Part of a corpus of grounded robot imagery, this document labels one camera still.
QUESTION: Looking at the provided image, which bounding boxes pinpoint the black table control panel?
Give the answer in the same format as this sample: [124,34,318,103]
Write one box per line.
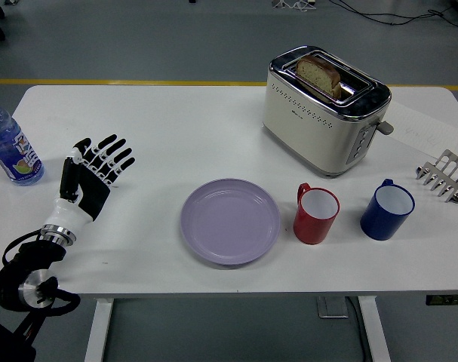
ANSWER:
[426,295,458,306]

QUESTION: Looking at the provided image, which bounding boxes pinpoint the blue mug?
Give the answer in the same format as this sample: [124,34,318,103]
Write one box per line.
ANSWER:
[359,179,417,241]

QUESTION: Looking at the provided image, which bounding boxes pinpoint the grey floor socket box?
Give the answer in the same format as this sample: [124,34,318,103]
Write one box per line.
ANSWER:
[315,296,350,319]

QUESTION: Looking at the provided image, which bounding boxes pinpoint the black floor cable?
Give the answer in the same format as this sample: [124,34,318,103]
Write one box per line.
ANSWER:
[328,0,458,28]

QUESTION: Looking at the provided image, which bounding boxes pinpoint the blue-capped drink bottle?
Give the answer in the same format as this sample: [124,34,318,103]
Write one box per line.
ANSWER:
[0,94,45,187]

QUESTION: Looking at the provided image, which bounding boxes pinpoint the lilac round plate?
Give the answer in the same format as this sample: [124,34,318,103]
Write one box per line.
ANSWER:
[180,178,281,267]

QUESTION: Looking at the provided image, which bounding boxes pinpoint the white table leg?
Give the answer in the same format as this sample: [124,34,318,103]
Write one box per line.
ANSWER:
[356,296,387,362]
[84,297,115,362]

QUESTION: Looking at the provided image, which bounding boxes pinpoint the white cable bundle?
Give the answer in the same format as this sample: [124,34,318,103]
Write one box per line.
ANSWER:
[272,0,317,11]

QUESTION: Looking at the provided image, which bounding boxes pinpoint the cream and chrome toaster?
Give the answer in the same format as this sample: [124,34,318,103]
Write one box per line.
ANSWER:
[262,45,395,179]

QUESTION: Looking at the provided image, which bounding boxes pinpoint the silver metal toast rack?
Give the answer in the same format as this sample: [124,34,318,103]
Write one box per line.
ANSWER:
[415,149,458,204]

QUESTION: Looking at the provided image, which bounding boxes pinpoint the yellow floor tape line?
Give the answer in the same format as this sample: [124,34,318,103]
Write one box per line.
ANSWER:
[0,78,458,92]

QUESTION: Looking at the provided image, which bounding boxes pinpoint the red mug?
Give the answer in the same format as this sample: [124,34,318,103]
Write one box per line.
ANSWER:
[293,183,341,246]

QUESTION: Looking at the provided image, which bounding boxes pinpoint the white paper sheet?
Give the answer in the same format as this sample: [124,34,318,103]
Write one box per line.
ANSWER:
[385,100,458,159]

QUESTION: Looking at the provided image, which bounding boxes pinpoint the brown bread slice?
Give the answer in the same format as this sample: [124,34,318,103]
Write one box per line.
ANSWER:
[296,55,343,100]

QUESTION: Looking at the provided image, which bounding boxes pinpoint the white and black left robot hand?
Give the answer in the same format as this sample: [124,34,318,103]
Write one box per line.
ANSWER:
[44,133,137,232]

